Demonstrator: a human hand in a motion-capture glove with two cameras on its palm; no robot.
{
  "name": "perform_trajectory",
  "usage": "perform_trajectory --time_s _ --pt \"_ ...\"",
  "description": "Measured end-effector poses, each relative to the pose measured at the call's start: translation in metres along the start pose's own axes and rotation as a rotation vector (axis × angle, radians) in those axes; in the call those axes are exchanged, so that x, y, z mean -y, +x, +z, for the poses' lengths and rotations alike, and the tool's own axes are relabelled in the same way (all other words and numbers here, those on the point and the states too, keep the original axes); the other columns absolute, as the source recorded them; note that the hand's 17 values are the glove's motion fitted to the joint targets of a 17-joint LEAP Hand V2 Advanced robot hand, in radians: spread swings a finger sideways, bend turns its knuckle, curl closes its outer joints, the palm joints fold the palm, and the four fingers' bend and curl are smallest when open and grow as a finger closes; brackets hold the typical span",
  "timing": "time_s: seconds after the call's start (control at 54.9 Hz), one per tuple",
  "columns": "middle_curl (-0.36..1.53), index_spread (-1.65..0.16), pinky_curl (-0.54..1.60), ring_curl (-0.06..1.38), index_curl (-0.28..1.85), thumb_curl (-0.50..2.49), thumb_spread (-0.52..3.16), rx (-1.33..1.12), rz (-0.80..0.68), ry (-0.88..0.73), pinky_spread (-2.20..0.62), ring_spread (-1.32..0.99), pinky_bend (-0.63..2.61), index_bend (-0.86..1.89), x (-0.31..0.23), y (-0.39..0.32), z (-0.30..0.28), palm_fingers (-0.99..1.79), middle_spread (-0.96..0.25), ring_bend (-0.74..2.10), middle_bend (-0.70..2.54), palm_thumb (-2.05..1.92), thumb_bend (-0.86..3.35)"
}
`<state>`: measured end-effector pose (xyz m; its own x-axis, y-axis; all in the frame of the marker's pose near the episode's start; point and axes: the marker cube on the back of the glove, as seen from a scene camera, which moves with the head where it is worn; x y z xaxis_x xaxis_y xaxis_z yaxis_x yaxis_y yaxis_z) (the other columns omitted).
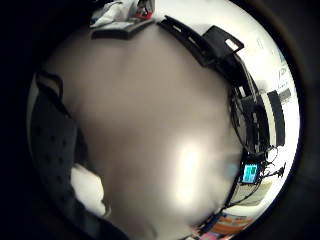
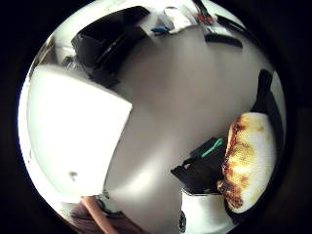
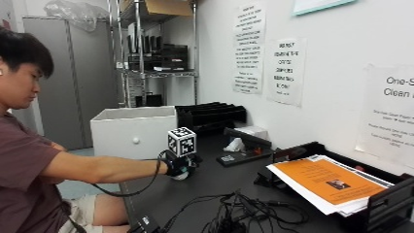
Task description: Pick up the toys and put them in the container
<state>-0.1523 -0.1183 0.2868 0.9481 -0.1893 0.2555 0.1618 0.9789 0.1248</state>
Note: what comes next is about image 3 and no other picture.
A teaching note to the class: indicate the white round object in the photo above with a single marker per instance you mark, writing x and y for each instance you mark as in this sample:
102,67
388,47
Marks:
182,176

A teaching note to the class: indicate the white cube with black markers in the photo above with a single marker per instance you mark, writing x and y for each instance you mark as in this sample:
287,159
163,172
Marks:
182,141

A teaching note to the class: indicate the small white paper piece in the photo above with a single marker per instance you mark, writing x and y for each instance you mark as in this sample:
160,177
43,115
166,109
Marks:
235,145

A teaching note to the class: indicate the black slotted file organizer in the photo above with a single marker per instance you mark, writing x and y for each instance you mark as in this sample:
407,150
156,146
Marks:
211,115

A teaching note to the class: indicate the white drawer box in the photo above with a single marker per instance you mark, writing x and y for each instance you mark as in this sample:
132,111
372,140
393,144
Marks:
134,132

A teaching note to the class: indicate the small black device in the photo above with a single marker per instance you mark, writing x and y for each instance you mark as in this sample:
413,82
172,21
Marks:
144,225

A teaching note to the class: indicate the stack of white papers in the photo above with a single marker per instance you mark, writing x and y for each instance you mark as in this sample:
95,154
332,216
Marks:
319,202

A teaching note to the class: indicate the orange printed sheet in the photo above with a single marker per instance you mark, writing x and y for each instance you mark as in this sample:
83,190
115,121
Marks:
331,181

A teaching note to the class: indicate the black equipment on shelf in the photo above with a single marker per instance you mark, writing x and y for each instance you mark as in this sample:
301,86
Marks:
166,56

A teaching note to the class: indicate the grey metal cabinet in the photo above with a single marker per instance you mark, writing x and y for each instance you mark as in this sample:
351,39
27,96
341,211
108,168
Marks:
74,84

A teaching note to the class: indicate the the person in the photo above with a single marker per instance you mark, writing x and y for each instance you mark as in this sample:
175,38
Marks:
26,181

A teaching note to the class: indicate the black paper tray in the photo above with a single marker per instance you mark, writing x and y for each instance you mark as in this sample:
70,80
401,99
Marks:
384,204

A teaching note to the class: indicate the brown cardboard box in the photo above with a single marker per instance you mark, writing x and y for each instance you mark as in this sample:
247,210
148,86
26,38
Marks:
158,7

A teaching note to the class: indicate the clear plastic bag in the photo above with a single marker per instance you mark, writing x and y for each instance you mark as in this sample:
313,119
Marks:
75,12

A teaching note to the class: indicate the teal framed board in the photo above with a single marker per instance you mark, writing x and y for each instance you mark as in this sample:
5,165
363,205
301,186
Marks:
321,6

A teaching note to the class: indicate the short printed wall notice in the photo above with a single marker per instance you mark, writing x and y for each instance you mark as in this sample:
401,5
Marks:
285,72

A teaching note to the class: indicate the tall printed wall notice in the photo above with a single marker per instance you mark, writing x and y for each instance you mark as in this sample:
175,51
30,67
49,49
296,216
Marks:
250,48

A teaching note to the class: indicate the large printed wall notice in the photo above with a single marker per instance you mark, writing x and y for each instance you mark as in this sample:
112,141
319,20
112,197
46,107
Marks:
388,113

